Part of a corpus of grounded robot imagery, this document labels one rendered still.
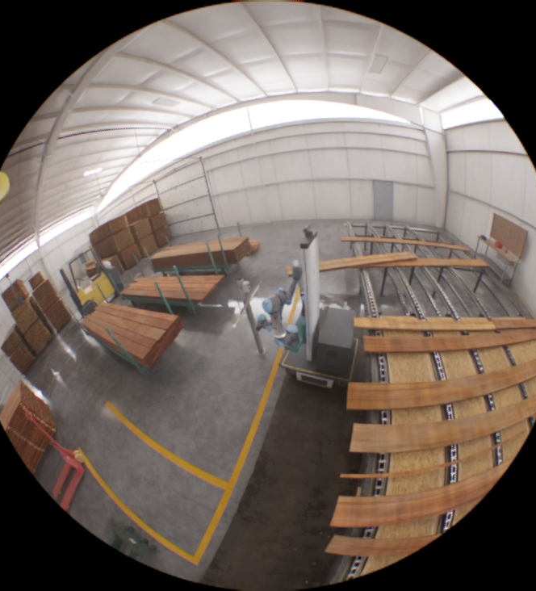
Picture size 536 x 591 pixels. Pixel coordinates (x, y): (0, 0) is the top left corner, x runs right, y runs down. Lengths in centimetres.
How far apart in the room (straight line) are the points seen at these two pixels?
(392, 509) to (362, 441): 60
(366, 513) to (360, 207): 1021
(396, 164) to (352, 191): 287
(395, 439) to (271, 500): 138
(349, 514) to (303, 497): 92
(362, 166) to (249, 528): 1123
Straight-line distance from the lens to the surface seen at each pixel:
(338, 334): 195
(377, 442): 151
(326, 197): 997
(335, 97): 1064
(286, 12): 610
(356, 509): 148
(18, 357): 1036
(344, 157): 1001
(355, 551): 159
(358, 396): 157
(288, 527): 237
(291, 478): 228
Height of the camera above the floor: 228
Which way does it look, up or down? 34 degrees down
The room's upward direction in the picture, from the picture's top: 11 degrees counter-clockwise
